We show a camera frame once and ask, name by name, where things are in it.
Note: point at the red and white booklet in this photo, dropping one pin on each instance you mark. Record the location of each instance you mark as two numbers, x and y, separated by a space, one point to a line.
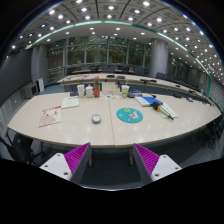
50 116

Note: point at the white lidded jar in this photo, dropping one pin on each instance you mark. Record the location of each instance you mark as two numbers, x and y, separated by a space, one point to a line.
89 91

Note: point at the white paper cup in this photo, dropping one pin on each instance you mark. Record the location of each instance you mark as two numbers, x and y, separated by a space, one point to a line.
80 89

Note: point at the small printed cards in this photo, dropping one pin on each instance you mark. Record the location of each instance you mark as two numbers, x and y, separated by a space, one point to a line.
109 97

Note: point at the red water bottle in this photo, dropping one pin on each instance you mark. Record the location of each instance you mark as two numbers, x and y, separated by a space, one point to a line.
96 87

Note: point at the green and white cup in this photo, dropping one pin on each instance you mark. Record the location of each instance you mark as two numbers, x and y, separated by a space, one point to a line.
124 90

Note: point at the white notebook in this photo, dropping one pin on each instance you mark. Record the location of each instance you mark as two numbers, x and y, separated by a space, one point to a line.
142 101

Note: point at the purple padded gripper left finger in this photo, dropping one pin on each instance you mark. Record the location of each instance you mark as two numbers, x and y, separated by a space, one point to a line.
71 165

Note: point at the long beige rear table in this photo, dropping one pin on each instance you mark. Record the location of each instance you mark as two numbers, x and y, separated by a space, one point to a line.
130 79

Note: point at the grey computer mouse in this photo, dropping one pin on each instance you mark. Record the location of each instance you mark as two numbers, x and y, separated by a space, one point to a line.
96 118

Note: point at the white paper sheet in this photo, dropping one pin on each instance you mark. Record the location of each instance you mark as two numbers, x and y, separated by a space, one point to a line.
70 102

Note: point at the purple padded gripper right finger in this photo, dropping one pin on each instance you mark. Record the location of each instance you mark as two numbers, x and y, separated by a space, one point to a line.
152 166

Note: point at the grey box cabinet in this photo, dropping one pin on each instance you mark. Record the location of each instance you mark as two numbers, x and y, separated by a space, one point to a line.
31 90

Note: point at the black office chair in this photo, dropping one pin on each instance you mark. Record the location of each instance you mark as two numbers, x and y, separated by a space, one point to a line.
20 149

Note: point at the round teal mouse pad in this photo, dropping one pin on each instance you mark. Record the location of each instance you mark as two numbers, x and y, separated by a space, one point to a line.
129 115

